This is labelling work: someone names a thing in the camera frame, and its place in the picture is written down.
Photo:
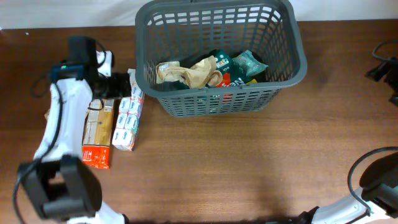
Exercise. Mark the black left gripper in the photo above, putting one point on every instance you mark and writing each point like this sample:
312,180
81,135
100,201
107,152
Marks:
122,86

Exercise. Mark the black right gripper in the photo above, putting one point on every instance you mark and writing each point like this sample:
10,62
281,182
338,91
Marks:
391,79

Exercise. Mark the Kleenex tissue multipack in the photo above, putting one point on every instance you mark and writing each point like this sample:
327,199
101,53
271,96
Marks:
129,113

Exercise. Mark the orange spaghetti pasta packet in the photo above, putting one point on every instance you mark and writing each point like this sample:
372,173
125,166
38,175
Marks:
97,135

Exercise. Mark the brown paper pouch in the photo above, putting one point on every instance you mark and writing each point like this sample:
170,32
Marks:
46,115
198,76

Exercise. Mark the green Nescafe coffee bag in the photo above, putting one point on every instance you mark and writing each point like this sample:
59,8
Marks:
233,75

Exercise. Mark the light teal tissue pack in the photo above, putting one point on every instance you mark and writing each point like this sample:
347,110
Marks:
249,64

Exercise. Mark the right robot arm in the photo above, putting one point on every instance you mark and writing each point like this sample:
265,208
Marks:
375,199

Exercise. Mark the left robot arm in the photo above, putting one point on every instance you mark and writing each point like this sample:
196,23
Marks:
58,184

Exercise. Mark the grey plastic basket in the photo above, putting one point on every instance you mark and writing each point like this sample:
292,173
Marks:
202,58

